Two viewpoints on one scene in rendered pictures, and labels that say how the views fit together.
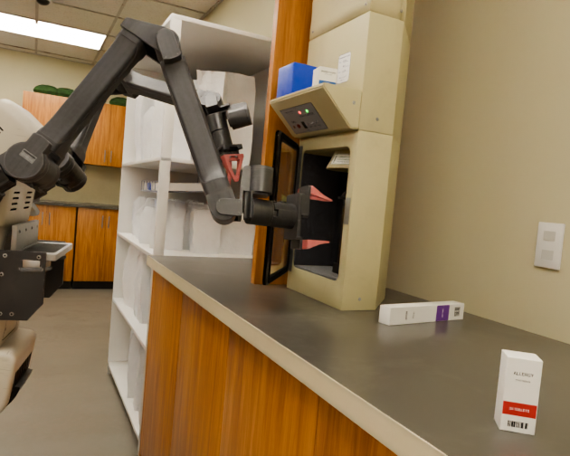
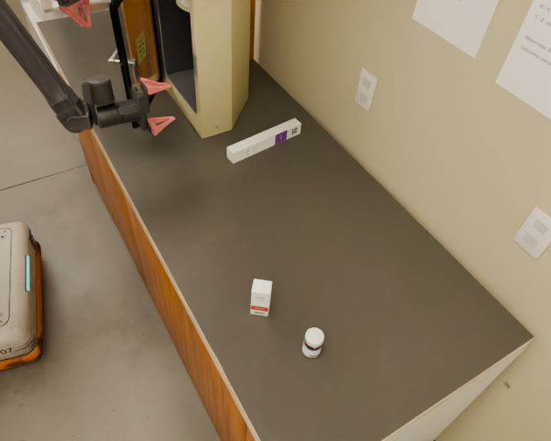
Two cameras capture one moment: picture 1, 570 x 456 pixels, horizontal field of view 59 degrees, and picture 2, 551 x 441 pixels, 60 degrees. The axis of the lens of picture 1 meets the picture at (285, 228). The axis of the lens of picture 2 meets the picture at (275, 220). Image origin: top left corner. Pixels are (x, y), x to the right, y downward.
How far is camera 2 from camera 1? 0.78 m
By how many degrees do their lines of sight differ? 46
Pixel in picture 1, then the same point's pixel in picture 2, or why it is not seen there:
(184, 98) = (0, 26)
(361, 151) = (199, 13)
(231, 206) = (80, 123)
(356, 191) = (199, 50)
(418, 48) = not seen: outside the picture
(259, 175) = (97, 92)
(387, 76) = not seen: outside the picture
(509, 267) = (341, 92)
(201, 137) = (32, 64)
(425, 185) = not seen: outside the picture
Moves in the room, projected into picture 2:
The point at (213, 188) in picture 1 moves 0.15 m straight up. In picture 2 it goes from (60, 109) to (42, 52)
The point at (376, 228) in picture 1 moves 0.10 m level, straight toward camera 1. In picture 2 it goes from (225, 73) to (219, 91)
